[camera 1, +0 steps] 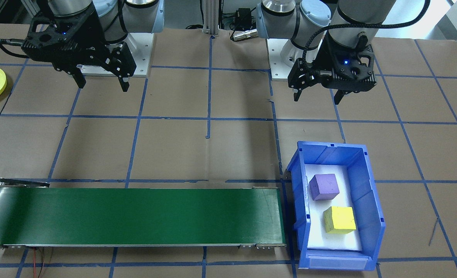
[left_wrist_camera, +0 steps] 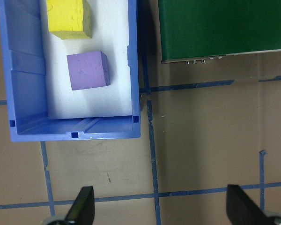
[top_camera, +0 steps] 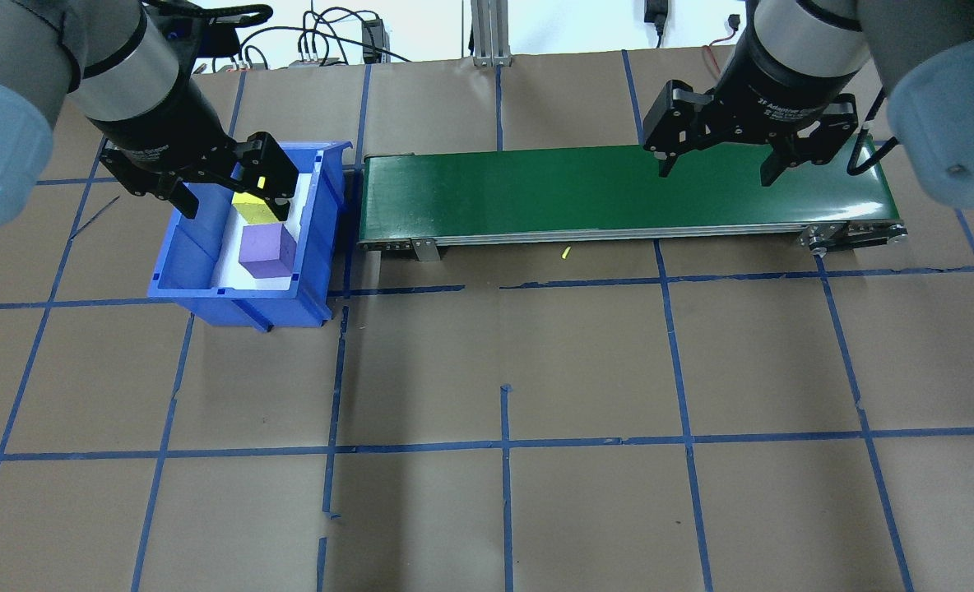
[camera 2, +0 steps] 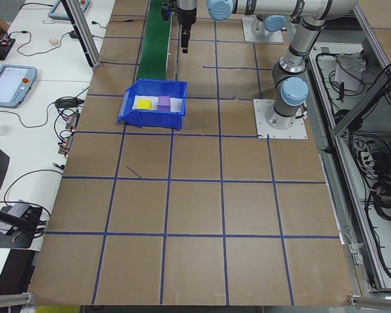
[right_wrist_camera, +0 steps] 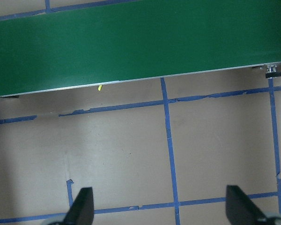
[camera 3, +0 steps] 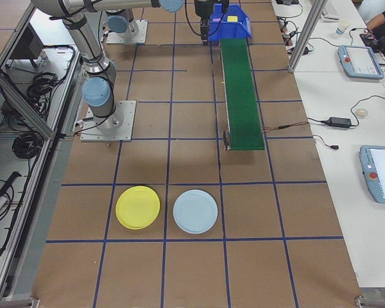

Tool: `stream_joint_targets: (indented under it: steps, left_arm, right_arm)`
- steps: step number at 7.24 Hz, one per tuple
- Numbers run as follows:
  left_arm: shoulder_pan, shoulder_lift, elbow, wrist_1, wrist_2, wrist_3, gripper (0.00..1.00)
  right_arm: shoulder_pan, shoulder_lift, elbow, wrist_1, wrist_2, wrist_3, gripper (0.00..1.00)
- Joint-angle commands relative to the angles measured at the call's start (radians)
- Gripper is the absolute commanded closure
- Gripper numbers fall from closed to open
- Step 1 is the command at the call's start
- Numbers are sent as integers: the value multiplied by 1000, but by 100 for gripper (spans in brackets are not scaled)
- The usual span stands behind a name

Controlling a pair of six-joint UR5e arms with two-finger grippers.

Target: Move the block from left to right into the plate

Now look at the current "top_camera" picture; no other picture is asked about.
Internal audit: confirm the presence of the black desk cable bundle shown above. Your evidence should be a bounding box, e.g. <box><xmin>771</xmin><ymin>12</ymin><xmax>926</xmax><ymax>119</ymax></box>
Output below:
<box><xmin>240</xmin><ymin>7</ymin><xmax>412</xmax><ymax>65</ymax></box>

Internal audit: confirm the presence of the green conveyor belt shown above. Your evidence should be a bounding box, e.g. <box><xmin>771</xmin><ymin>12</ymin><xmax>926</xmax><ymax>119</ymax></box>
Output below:
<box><xmin>357</xmin><ymin>134</ymin><xmax>909</xmax><ymax>262</ymax></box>

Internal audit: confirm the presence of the white foam pad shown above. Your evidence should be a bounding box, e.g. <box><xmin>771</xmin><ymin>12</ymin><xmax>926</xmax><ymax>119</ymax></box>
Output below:
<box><xmin>211</xmin><ymin>169</ymin><xmax>317</xmax><ymax>290</ymax></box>

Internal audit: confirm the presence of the purple foam block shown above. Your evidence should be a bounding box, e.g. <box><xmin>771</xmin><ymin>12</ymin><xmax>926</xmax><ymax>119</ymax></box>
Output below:
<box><xmin>239</xmin><ymin>222</ymin><xmax>300</xmax><ymax>280</ymax></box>

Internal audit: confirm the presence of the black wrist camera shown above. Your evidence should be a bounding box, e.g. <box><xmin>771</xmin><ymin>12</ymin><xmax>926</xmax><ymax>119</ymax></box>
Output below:
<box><xmin>146</xmin><ymin>2</ymin><xmax>274</xmax><ymax>58</ymax></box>

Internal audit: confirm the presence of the blue plastic storage bin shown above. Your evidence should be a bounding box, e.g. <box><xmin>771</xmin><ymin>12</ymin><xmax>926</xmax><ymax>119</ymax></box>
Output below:
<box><xmin>147</xmin><ymin>140</ymin><xmax>355</xmax><ymax>332</ymax></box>

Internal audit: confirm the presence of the aluminium profile post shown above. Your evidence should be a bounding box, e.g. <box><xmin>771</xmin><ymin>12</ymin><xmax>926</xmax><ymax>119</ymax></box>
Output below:
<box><xmin>471</xmin><ymin>0</ymin><xmax>514</xmax><ymax>67</ymax></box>

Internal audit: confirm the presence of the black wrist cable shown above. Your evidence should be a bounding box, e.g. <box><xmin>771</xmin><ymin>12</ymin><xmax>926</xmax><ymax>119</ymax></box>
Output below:
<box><xmin>847</xmin><ymin>89</ymin><xmax>901</xmax><ymax>178</ymax></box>

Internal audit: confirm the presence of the red thin cable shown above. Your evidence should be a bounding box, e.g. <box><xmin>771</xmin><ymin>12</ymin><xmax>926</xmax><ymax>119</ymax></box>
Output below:
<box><xmin>703</xmin><ymin>15</ymin><xmax>743</xmax><ymax>79</ymax></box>

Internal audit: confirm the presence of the yellow foam block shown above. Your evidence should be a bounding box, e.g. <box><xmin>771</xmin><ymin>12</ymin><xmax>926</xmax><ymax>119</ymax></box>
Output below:
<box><xmin>230</xmin><ymin>191</ymin><xmax>286</xmax><ymax>225</ymax></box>

